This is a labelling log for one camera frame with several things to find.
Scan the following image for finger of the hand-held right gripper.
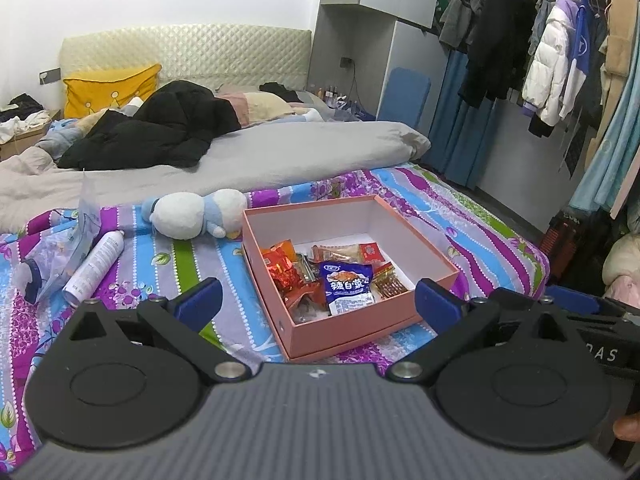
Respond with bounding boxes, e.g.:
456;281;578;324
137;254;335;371
556;310;640;334
542;285;640;320

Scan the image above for black hanging coat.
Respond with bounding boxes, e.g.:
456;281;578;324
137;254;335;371
458;0;539;107

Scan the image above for pile of clothes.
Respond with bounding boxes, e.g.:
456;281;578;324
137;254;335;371
0;91;52;144

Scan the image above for clear plastic zip bag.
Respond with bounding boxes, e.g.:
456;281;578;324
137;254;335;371
12;171;104;307

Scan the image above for group of small bottles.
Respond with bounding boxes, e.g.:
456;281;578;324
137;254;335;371
319;86;352;105

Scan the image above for wooden nightstand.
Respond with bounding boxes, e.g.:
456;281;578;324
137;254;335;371
0;109;62;162

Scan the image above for person's right hand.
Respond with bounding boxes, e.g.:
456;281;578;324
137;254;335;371
613;406;640;442

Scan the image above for pink cardboard box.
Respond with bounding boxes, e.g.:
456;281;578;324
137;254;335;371
241;195;461;361

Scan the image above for grey hanging jacket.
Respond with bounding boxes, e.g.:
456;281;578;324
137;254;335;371
438;0;492;52

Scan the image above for blue padded board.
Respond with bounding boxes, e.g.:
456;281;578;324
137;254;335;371
376;66;432;137

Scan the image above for red and black bag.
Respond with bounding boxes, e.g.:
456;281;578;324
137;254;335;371
544;211;584;262

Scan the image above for yellow pillow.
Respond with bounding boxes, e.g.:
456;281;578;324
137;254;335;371
62;63;164;119

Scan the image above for white spray bottle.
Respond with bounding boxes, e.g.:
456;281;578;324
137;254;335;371
62;230;126;308

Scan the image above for grey wardrobe cabinet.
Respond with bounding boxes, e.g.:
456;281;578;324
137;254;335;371
310;0;445;127

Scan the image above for white puffer jacket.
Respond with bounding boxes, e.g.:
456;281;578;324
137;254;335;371
521;0;589;127

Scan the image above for blue curtain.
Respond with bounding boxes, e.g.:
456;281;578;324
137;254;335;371
419;49;502;192

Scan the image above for beige blanket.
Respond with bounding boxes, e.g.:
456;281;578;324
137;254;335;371
215;86;312;127

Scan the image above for blue and white jersey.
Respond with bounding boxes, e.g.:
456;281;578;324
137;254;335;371
574;0;609;107

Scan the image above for grey duvet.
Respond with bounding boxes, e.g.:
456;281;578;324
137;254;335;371
0;120;432;232

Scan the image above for blue and white snack packet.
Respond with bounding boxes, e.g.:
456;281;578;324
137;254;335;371
319;259;377;317

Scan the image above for white and blue plush toy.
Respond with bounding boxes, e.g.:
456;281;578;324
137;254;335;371
141;188;248;240

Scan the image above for black jacket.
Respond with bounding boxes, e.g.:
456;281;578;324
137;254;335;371
57;80;244;172

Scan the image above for light blue jeans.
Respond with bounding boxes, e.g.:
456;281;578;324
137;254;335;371
34;119;102;159

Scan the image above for shiny red foil packet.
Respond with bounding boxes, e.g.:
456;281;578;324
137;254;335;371
261;241;302;292

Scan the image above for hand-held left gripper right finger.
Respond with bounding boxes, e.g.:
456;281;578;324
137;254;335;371
390;279;571;382

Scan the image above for teal cloth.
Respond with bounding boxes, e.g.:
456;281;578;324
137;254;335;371
569;72;640;217

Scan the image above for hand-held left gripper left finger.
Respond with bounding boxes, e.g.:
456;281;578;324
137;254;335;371
67;276;251;382

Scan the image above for cream fluffy garment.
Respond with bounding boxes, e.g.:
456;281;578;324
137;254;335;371
601;234;640;307

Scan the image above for dark red brown snack packet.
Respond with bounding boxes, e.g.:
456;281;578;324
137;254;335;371
372;275;409;299

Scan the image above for cream quilted headboard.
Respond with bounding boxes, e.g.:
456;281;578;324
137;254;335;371
59;23;312;122

